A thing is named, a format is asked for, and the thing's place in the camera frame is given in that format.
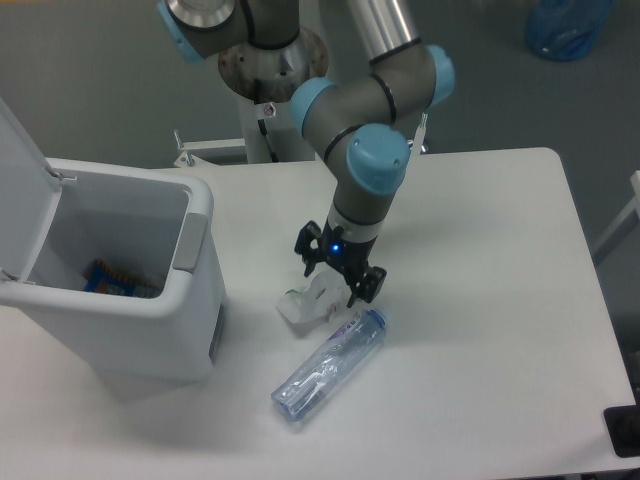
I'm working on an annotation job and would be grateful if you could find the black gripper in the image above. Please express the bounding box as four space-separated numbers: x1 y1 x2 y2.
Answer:
294 221 387 307

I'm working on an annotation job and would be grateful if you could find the clear plastic water bottle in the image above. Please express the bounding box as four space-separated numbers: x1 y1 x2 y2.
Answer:
271 309 387 423

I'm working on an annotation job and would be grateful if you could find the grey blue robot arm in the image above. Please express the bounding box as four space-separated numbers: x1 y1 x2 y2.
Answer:
156 1 455 302

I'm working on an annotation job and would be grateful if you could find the white trash can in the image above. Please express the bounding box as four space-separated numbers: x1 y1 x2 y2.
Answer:
1 159 226 382

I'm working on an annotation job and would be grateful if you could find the white trash can lid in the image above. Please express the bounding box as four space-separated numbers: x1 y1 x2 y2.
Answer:
1 103 72 286

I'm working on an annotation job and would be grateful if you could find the blue orange snack packet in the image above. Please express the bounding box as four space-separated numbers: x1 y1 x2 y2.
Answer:
84 260 161 299

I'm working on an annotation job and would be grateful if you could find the blue plastic bag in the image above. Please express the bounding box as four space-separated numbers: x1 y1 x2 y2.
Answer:
524 0 615 62

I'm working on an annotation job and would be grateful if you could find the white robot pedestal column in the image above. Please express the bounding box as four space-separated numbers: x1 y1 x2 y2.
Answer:
217 27 330 164

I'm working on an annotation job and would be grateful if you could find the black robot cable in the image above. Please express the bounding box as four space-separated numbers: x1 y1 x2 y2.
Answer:
253 79 279 164

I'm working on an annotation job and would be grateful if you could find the white pedestal base frame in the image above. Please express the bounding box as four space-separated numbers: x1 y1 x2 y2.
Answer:
173 111 430 168

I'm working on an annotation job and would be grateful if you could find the white frame at right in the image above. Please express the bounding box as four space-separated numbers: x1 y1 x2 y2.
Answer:
591 171 639 266

